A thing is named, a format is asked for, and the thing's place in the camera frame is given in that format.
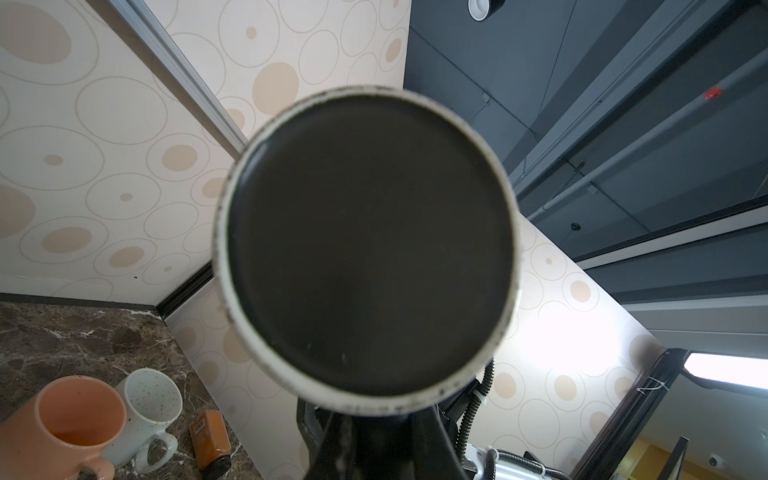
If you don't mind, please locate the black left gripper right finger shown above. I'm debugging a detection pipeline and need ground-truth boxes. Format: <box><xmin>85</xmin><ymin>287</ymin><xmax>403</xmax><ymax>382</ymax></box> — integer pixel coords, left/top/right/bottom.
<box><xmin>410</xmin><ymin>405</ymin><xmax>466</xmax><ymax>480</ymax></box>

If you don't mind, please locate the black mug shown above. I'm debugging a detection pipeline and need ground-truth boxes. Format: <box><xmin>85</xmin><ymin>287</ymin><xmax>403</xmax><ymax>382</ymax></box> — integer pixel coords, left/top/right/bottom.
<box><xmin>212</xmin><ymin>85</ymin><xmax>522</xmax><ymax>417</ymax></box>

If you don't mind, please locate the left aluminium frame bar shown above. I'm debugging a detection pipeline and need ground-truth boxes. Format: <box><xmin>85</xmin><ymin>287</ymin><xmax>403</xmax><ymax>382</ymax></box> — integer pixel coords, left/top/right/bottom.
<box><xmin>109</xmin><ymin>0</ymin><xmax>248</xmax><ymax>159</ymax></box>

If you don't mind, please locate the white speckled mug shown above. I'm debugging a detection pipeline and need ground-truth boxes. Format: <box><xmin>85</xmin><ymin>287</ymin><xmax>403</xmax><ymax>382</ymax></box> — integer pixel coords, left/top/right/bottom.
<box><xmin>103</xmin><ymin>368</ymin><xmax>183</xmax><ymax>475</ymax></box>

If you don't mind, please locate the pink cream mug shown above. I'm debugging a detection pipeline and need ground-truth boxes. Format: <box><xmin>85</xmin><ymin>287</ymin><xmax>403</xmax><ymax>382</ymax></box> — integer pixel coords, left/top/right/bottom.
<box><xmin>1</xmin><ymin>376</ymin><xmax>127</xmax><ymax>479</ymax></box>

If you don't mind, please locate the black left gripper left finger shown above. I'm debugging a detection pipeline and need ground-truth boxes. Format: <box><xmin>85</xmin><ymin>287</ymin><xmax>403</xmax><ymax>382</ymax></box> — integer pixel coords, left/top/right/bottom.
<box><xmin>304</xmin><ymin>410</ymin><xmax>356</xmax><ymax>480</ymax></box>

